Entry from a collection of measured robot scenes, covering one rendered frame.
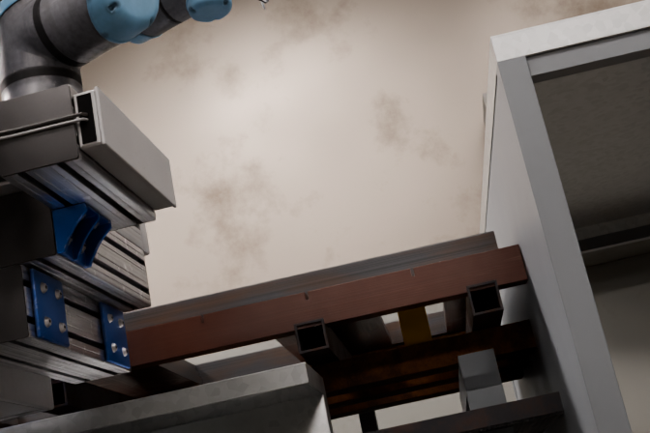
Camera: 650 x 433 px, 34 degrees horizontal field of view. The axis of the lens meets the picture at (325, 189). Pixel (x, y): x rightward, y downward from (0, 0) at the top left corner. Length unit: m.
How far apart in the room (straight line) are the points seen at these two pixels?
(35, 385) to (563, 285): 0.72
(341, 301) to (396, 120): 3.25
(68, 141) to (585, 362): 0.69
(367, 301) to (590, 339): 0.48
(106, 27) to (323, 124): 3.55
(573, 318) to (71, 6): 0.79
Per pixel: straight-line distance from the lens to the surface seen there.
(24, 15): 1.57
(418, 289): 1.74
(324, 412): 1.68
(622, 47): 1.52
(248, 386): 1.54
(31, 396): 1.48
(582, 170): 2.26
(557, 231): 1.42
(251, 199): 4.94
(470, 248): 1.80
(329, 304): 1.74
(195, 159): 5.07
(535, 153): 1.44
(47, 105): 1.19
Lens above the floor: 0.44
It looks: 18 degrees up
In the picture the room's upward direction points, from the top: 12 degrees counter-clockwise
